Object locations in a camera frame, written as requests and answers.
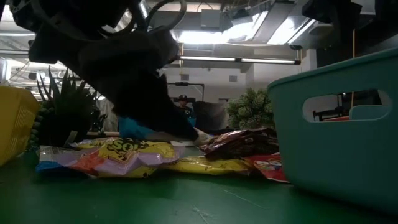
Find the red Skittles pack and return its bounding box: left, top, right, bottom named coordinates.
left=244, top=152, right=290, bottom=184

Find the orange plastic basket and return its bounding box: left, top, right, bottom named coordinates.
left=323, top=115, right=351, bottom=122

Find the pale green pinecone plant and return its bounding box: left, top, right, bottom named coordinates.
left=225, top=87, right=276, bottom=131

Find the green table mat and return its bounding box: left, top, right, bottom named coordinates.
left=0, top=146, right=398, bottom=224

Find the black frame stand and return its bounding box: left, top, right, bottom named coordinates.
left=167, top=82, right=205, bottom=103

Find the black chair back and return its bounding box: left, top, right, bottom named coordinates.
left=195, top=100, right=228, bottom=131

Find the grey ceiling box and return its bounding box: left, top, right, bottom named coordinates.
left=200, top=9, right=223, bottom=30

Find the teal plastic basket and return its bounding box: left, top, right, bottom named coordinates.
left=267, top=47, right=398, bottom=215

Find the red brown chocolate bar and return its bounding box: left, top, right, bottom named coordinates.
left=200, top=127, right=280, bottom=161

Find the dark blue plastic tray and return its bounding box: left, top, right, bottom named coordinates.
left=118, top=116, right=175, bottom=141

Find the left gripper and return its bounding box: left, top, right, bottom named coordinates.
left=27, top=27, right=200, bottom=141

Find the long ceiling light bar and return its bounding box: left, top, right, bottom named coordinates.
left=0, top=49, right=302, bottom=65

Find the person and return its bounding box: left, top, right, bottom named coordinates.
left=177, top=94, right=197, bottom=125

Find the yellow Sour Patch pack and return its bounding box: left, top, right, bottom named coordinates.
left=67, top=136, right=187, bottom=179
left=161, top=154, right=252, bottom=175

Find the succulent plant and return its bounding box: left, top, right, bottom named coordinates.
left=29, top=67, right=108, bottom=149

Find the yellow plastic basket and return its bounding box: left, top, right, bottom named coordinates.
left=0, top=85, right=40, bottom=167

